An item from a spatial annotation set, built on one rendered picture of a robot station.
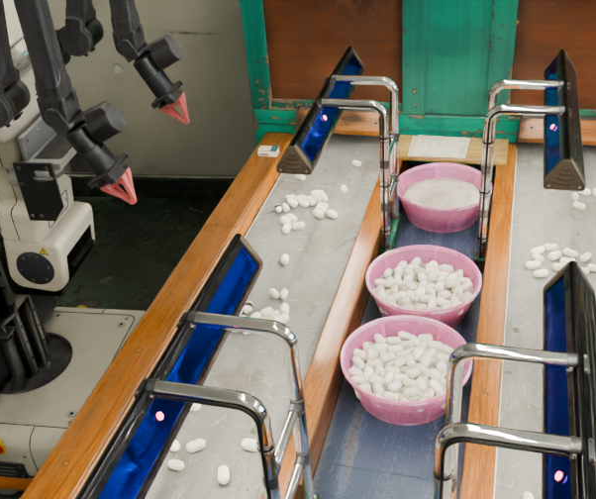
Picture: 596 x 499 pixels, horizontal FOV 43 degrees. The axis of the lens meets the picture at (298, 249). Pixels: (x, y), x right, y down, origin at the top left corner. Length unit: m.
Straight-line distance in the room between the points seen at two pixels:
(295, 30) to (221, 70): 1.10
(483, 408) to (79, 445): 0.76
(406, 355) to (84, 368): 1.16
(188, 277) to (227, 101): 1.75
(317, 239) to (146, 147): 1.87
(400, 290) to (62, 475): 0.86
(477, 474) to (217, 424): 0.50
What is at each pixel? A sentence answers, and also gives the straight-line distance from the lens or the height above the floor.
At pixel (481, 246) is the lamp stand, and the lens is 1.95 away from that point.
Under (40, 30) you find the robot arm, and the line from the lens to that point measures 1.63.
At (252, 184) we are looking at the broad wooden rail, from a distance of 2.23.
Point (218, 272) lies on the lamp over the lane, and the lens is 1.26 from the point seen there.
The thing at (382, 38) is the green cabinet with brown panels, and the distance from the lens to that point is 2.36.
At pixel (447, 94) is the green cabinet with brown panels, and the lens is 2.39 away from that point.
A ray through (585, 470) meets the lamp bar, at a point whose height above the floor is 1.11.
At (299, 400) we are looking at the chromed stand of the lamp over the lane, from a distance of 1.21.
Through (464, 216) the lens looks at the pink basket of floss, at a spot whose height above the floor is 0.73.
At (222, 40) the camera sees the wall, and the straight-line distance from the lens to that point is 3.42.
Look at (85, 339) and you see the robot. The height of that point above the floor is 0.28.
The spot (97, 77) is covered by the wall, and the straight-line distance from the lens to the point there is 3.68.
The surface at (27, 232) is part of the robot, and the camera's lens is 2.07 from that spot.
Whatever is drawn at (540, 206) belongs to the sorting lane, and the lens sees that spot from 2.15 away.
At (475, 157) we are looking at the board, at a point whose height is 0.78.
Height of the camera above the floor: 1.83
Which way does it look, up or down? 34 degrees down
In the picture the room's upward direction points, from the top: 5 degrees counter-clockwise
